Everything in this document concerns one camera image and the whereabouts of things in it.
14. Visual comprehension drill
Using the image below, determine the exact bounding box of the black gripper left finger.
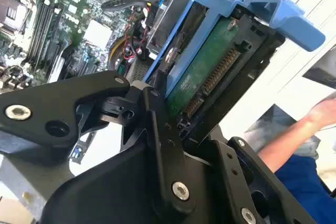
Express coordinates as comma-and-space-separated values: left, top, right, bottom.
0, 70, 197, 216

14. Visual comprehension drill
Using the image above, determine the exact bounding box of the hard disk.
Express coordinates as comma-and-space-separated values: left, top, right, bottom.
143, 0, 326, 142

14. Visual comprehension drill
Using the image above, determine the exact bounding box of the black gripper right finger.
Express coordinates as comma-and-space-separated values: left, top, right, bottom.
207, 136, 317, 224

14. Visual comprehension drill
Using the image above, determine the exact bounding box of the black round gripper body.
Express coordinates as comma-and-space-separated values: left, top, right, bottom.
39, 142, 224, 224

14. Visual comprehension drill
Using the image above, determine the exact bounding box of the person's hand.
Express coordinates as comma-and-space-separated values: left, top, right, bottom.
306, 98, 336, 132

